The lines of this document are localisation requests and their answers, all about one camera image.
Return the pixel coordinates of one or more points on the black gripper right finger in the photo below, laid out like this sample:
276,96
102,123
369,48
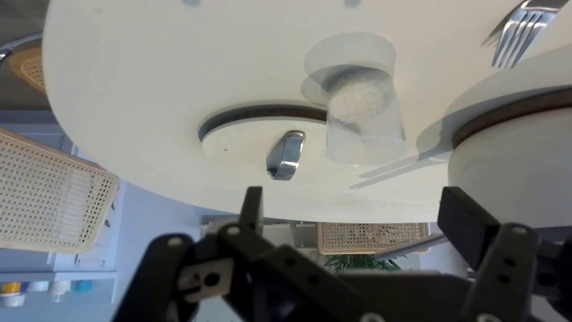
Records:
471,225

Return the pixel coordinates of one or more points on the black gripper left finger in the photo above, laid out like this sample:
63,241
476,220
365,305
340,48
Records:
252,207

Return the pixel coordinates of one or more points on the colourless plastic cup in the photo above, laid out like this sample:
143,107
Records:
360,100

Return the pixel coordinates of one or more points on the teal cup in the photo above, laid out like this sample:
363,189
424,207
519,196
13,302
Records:
83,286

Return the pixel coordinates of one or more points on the beige plate with spoon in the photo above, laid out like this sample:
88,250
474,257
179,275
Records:
244,139

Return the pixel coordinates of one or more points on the wicker back chair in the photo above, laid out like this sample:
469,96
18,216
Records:
369,236
47,196

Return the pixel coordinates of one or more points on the green potted plant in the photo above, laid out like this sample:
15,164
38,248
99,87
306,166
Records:
360,263

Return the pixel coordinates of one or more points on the silver fork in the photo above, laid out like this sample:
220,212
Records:
521,32

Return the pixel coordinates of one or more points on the white sideboard cabinet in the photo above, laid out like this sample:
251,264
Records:
59,305

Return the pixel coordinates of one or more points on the yellow lidded jar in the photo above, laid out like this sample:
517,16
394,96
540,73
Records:
11,293

